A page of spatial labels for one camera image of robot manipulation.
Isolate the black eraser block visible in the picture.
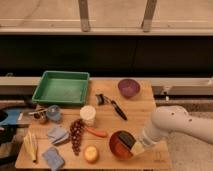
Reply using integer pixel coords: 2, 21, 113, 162
118, 131, 136, 149

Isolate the red bowl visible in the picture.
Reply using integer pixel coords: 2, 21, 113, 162
109, 130, 133, 160

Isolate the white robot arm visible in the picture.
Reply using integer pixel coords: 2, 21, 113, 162
131, 106, 213, 156

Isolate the purple bowl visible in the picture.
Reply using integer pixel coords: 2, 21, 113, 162
118, 79, 140, 98

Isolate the orange carrot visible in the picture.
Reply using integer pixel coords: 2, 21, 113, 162
85, 127, 108, 138

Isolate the yellow apple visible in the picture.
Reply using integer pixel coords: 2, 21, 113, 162
83, 145, 99, 163

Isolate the white cup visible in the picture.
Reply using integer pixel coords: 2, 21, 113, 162
80, 105, 96, 126

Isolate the dark grape bunch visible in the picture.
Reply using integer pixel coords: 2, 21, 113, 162
70, 119, 84, 156

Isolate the blue folded cloth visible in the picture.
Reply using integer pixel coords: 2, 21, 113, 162
47, 125, 69, 145

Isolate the blue sponge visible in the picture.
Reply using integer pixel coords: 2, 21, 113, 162
42, 147, 64, 171

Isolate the blue glass cup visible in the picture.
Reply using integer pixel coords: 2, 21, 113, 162
46, 105, 62, 122

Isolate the small brown toy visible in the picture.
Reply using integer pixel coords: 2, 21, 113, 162
29, 108, 47, 124

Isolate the green plastic tray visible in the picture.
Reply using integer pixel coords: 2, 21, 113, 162
32, 71, 90, 106

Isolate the blue device at left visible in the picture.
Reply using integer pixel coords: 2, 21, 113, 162
0, 108, 30, 126

